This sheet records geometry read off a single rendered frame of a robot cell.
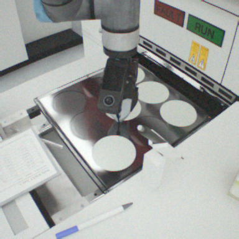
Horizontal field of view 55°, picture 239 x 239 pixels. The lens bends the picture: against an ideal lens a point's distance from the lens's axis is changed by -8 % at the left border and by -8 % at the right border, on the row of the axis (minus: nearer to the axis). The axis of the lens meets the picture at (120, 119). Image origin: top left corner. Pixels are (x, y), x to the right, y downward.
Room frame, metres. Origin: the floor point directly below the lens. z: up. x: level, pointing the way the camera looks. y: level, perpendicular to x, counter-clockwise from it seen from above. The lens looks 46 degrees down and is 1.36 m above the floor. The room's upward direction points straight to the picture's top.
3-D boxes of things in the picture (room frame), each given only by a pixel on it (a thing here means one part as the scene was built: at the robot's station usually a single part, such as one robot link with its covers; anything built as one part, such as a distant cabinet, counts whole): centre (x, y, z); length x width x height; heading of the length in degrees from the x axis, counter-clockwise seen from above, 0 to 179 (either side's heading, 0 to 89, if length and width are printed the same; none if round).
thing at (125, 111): (0.45, -0.02, 0.95); 0.06 x 0.03 x 0.09; 170
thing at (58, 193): (0.32, 0.19, 0.87); 0.36 x 0.08 x 0.03; 37
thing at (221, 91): (0.64, -0.17, 0.96); 0.44 x 0.01 x 0.02; 37
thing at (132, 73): (0.46, 0.00, 1.05); 0.09 x 0.08 x 0.12; 170
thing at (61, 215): (0.19, 0.09, 0.89); 0.08 x 0.03 x 0.03; 127
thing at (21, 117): (0.44, 0.29, 0.89); 0.08 x 0.03 x 0.03; 127
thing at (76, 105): (0.49, -0.01, 0.90); 0.34 x 0.34 x 0.01; 37
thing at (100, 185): (0.38, 0.14, 0.90); 0.38 x 0.01 x 0.01; 37
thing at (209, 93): (0.63, -0.16, 0.89); 0.44 x 0.02 x 0.10; 37
